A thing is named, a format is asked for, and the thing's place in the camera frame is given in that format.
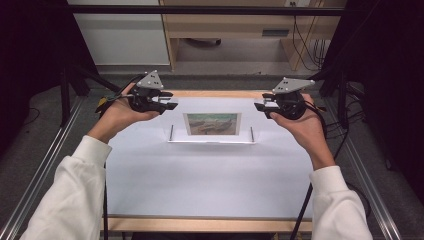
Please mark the light wooden desk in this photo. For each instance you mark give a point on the light wooden desk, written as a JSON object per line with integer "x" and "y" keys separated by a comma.
{"x": 233, "y": 25}

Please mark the aluminium floor rail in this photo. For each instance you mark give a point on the aluminium floor rail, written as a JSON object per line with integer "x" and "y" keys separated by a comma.
{"x": 43, "y": 160}
{"x": 363, "y": 173}

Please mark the black metal stand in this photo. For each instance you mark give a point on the black metal stand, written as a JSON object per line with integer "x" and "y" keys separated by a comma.
{"x": 342, "y": 100}
{"x": 66, "y": 96}

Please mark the person's left hand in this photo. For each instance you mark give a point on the person's left hand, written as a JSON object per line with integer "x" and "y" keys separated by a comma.
{"x": 115, "y": 116}

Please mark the painting print card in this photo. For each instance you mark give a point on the painting print card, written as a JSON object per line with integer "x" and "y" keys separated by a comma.
{"x": 212, "y": 124}

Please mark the black curtain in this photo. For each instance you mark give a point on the black curtain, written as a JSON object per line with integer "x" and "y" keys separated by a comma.
{"x": 393, "y": 83}
{"x": 30, "y": 50}

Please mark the black horizontal frame bar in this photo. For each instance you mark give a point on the black horizontal frame bar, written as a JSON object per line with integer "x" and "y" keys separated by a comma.
{"x": 200, "y": 10}

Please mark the person's right hand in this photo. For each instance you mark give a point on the person's right hand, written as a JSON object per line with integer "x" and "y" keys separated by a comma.
{"x": 308, "y": 133}

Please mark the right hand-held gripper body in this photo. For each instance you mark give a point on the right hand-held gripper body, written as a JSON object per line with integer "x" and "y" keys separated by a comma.
{"x": 291, "y": 106}

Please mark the white table mat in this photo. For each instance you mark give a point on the white table mat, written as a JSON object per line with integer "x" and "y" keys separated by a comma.
{"x": 200, "y": 180}

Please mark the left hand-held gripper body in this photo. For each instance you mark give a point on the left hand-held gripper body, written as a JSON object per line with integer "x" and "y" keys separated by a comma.
{"x": 143, "y": 98}

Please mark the white cabinet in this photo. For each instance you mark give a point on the white cabinet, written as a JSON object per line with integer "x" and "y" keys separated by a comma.
{"x": 123, "y": 40}

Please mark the clear acrylic photo frame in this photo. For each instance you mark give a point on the clear acrylic photo frame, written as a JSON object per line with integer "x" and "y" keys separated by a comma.
{"x": 213, "y": 139}

